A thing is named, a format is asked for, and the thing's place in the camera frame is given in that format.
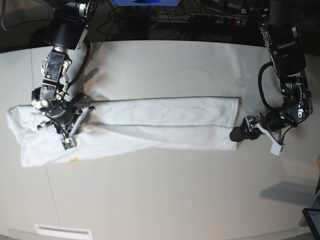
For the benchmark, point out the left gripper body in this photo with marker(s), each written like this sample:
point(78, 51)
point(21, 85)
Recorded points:
point(270, 122)

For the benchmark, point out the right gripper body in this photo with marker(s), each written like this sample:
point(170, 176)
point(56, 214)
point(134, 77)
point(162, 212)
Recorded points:
point(64, 113)

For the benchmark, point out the white printed T-shirt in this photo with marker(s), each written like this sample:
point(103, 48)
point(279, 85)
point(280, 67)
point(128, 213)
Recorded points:
point(123, 126)

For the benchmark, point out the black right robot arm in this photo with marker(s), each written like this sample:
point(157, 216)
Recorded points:
point(67, 31)

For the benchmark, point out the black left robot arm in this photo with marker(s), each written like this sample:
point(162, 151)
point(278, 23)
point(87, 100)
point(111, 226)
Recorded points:
point(279, 27)

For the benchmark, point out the black power strip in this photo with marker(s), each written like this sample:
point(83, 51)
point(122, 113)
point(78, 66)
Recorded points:
point(228, 20)

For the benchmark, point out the dark tablet screen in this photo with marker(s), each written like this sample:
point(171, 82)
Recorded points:
point(312, 217)

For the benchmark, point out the white paper label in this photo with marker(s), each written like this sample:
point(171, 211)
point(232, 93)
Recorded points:
point(63, 232)

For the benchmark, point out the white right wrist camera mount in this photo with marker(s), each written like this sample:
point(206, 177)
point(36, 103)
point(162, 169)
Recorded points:
point(68, 140)

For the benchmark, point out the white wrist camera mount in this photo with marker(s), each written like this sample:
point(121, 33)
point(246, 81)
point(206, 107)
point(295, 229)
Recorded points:
point(68, 140)
point(277, 147)

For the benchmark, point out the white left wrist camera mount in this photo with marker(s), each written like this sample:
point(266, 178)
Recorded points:
point(277, 147)

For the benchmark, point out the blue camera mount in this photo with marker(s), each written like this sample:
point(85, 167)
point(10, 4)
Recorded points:
point(166, 3)

